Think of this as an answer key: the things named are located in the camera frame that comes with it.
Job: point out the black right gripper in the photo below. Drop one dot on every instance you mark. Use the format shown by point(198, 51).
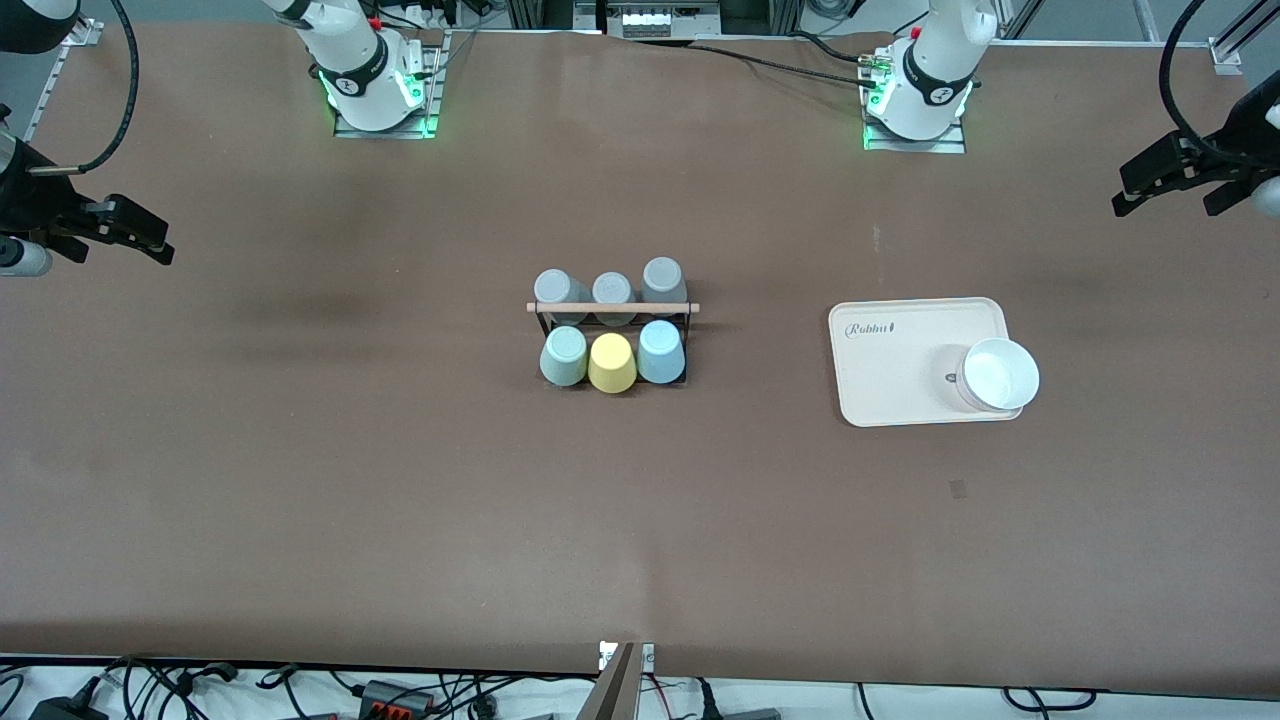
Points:
point(28, 205)

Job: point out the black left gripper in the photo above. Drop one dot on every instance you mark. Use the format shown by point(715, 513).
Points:
point(1243, 160)

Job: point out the pale green cup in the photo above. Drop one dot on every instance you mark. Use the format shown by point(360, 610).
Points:
point(563, 358)

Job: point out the light blue cup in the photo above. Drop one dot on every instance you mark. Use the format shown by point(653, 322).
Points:
point(660, 355)

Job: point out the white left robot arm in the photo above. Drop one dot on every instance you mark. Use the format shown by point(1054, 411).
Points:
point(935, 70)

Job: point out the white bowl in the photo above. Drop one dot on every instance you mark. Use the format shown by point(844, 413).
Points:
point(1000, 375)

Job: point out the beige plastic tray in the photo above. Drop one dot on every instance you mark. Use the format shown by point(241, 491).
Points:
point(900, 385)

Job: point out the grey cup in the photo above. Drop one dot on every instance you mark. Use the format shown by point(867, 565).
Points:
point(612, 290)
point(560, 288)
point(663, 275)

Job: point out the black power adapter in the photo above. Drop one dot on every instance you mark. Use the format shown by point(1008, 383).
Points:
point(70, 710)

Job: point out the yellow cup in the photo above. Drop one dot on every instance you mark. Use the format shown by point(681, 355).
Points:
point(612, 365)

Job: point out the black orange connector box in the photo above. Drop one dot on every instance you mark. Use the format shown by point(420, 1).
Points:
point(395, 698)

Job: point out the grey electrical box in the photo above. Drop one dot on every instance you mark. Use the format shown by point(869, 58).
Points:
point(660, 20)

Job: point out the brown table cover mat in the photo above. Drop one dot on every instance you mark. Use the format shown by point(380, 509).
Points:
point(640, 550)

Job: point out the aluminium frame rail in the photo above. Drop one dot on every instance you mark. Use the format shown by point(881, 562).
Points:
point(50, 85)
point(1235, 40)

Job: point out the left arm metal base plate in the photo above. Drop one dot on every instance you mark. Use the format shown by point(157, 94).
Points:
point(950, 146)

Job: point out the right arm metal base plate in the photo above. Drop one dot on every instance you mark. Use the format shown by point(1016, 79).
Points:
point(433, 95)

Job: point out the grey metal camera pole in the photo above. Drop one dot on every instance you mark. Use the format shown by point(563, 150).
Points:
point(610, 695)

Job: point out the silver metal bracket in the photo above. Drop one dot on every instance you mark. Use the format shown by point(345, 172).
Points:
point(646, 655)

